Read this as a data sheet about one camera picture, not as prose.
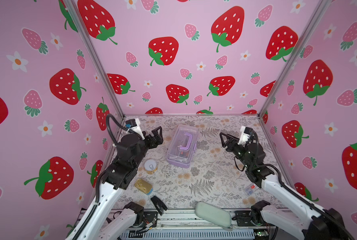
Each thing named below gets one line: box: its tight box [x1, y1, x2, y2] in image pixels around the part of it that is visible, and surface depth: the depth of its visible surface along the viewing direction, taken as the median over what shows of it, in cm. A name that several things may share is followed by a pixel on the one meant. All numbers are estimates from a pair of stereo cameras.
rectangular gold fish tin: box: [134, 178, 153, 195], surface depth 83 cm
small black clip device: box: [150, 195, 168, 216], surface depth 80 cm
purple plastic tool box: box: [166, 124, 199, 169], surface depth 90 cm
